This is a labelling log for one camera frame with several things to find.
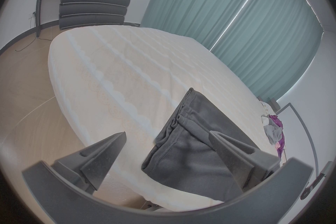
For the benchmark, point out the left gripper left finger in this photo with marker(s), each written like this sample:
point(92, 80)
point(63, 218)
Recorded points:
point(99, 162)

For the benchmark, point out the white printed pillow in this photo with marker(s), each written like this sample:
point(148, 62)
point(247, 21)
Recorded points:
point(265, 108)

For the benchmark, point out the bed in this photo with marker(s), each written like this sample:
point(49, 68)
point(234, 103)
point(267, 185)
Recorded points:
point(118, 73)

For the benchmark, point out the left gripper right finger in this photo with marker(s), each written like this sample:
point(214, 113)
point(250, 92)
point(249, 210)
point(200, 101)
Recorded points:
point(236, 162)

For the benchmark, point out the pink garment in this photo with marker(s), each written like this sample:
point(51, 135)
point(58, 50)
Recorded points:
point(277, 145)

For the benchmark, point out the white garment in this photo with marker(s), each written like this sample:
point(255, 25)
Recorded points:
point(265, 120)

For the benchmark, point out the grey bedside table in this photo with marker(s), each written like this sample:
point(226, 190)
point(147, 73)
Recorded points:
point(273, 102)

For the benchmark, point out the purple garment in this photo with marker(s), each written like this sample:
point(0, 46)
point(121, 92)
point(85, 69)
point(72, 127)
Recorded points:
point(277, 120)

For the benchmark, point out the grey garment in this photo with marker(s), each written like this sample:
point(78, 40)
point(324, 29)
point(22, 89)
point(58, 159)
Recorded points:
point(273, 133)

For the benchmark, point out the black chest of drawers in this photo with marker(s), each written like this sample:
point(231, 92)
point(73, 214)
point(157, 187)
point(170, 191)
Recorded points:
point(91, 10)

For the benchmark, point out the black T-shirt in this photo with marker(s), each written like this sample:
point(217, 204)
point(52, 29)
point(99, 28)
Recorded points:
point(189, 165)

